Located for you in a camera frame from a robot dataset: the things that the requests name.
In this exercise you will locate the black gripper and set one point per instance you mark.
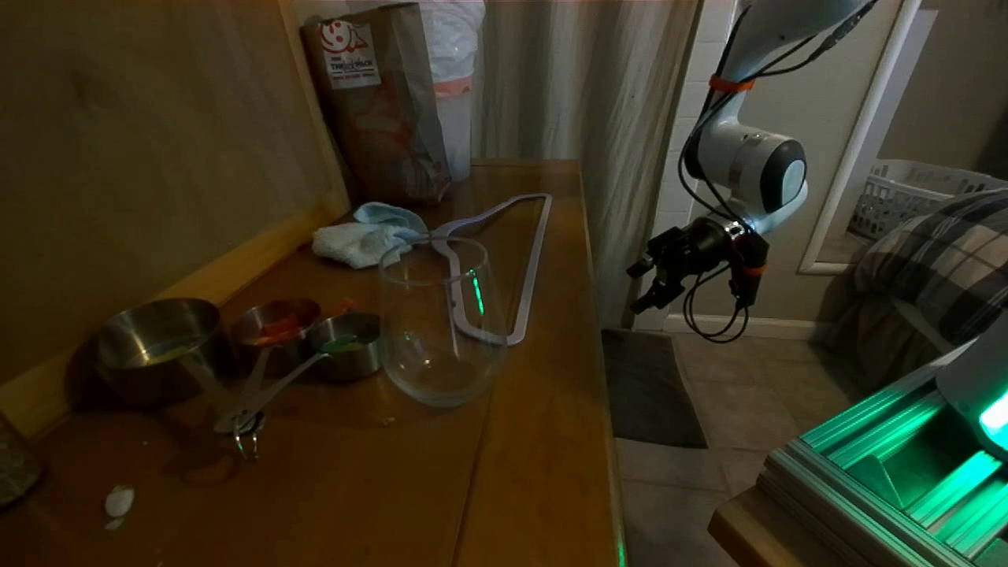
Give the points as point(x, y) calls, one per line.
point(697, 250)

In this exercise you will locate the white plastic clothes hanger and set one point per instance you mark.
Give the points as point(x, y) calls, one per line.
point(535, 261)

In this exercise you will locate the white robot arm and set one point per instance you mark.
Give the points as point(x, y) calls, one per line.
point(756, 168)

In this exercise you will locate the dark floor mat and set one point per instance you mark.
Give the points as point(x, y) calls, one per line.
point(647, 387)

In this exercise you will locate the white baseboard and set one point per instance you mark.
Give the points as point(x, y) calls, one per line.
point(776, 326)

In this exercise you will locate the small items on dresser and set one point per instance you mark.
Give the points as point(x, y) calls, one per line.
point(442, 366)

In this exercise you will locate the white laundry basket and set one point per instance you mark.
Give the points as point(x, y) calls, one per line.
point(902, 190)

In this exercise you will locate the plaid bed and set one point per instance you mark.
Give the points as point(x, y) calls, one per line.
point(934, 261)

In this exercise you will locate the light blue cloth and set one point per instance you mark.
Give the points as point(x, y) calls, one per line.
point(363, 240)

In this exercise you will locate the green-lined measuring cup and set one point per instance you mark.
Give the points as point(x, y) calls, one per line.
point(352, 349)

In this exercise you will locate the wooden dresser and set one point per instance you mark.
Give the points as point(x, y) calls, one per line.
point(420, 492)

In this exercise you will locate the brown paper bag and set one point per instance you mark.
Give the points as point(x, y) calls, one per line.
point(379, 113)

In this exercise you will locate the red-lined measuring cup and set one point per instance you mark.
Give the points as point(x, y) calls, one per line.
point(276, 318)

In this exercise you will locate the small white lump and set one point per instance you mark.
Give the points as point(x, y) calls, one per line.
point(120, 502)

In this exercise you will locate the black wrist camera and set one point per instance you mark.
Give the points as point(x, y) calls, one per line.
point(750, 269)

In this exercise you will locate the white door frame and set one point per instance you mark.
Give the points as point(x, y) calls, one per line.
point(872, 113)

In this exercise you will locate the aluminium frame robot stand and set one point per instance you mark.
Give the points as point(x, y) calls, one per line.
point(892, 473)

